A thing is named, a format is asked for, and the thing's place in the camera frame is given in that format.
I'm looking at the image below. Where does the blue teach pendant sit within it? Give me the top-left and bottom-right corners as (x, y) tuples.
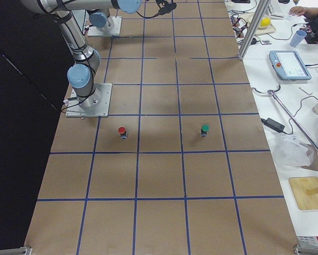
(269, 50), (312, 81)

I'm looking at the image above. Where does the metal walking cane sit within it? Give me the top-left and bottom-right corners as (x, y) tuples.
(252, 85), (318, 154)

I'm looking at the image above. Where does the wooden cutting board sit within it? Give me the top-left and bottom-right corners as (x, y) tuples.
(289, 176), (318, 210)

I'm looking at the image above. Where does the black power adapter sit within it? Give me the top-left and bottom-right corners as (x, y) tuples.
(261, 118), (285, 133)

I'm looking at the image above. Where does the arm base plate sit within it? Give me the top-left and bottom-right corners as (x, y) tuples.
(65, 83), (113, 117)
(88, 15), (122, 37)

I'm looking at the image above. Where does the clear plastic bag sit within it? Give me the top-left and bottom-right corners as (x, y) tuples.
(268, 133), (315, 172)

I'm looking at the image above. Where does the yellow lemon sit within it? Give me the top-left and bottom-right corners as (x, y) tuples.
(259, 18), (271, 29)

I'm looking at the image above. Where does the small colourful card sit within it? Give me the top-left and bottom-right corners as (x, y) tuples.
(260, 40), (271, 45)

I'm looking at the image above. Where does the aluminium frame post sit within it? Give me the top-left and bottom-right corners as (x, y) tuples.
(238, 0), (270, 60)

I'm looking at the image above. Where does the light blue plastic cup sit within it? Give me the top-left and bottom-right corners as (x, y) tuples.
(289, 30), (307, 47)

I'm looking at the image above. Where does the beige tray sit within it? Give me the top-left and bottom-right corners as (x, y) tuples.
(239, 13), (276, 36)

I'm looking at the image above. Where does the red push button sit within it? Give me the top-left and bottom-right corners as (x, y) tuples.
(118, 126), (127, 139)

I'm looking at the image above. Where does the person's hand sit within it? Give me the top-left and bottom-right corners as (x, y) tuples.
(289, 6), (313, 19)

